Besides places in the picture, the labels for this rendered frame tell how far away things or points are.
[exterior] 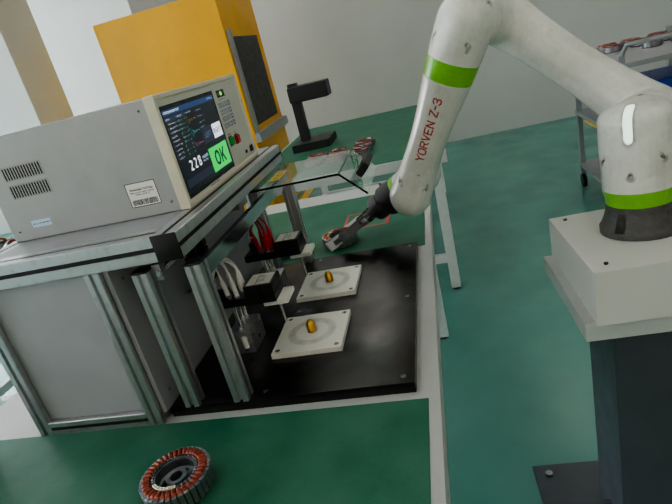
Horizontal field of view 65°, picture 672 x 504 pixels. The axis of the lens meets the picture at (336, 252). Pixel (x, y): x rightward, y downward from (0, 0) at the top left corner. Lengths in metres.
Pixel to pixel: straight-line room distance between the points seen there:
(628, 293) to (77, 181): 1.02
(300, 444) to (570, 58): 0.95
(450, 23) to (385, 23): 5.11
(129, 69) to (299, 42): 2.15
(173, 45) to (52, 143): 3.80
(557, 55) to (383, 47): 5.06
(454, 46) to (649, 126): 0.40
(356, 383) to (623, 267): 0.51
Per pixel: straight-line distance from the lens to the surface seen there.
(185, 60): 4.82
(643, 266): 1.05
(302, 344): 1.10
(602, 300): 1.05
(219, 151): 1.17
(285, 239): 1.30
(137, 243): 0.91
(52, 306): 1.07
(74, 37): 7.48
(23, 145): 1.14
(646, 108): 1.11
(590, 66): 1.28
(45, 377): 1.18
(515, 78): 6.38
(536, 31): 1.31
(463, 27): 1.17
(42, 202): 1.15
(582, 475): 1.82
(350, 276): 1.34
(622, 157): 1.11
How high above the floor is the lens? 1.32
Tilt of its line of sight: 21 degrees down
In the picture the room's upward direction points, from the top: 15 degrees counter-clockwise
